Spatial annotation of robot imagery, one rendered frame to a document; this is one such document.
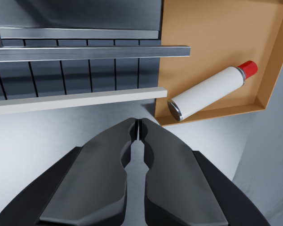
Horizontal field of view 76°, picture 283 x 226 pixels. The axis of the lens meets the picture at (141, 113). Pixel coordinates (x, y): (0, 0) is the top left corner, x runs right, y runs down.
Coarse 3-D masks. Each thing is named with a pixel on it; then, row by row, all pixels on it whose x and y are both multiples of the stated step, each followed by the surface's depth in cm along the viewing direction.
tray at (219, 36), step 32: (192, 0) 32; (224, 0) 34; (256, 0) 36; (192, 32) 35; (224, 32) 37; (256, 32) 40; (160, 64) 36; (192, 64) 38; (224, 64) 41; (256, 64) 44; (224, 96) 45; (256, 96) 49
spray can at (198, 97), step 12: (228, 72) 38; (240, 72) 37; (252, 72) 39; (204, 84) 37; (216, 84) 37; (228, 84) 37; (240, 84) 38; (180, 96) 37; (192, 96) 36; (204, 96) 37; (216, 96) 37; (180, 108) 36; (192, 108) 37; (180, 120) 37
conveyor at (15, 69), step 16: (0, 64) 23; (16, 64) 24; (32, 64) 24; (48, 64) 25; (64, 64) 26; (80, 64) 26; (96, 64) 27; (112, 64) 28; (128, 64) 29; (144, 64) 30; (0, 80) 24; (16, 80) 24; (32, 80) 25; (48, 80) 26; (64, 80) 27; (80, 80) 27; (96, 80) 28; (112, 80) 29; (128, 80) 30; (144, 80) 31; (0, 96) 25; (16, 96) 25; (32, 96) 26
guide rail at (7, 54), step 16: (0, 48) 16; (16, 48) 16; (32, 48) 17; (48, 48) 17; (64, 48) 17; (80, 48) 18; (96, 48) 18; (112, 48) 19; (128, 48) 20; (144, 48) 20; (160, 48) 21; (176, 48) 21
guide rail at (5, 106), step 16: (48, 96) 25; (64, 96) 25; (80, 96) 25; (96, 96) 26; (112, 96) 26; (128, 96) 27; (144, 96) 28; (160, 96) 29; (0, 112) 22; (16, 112) 23
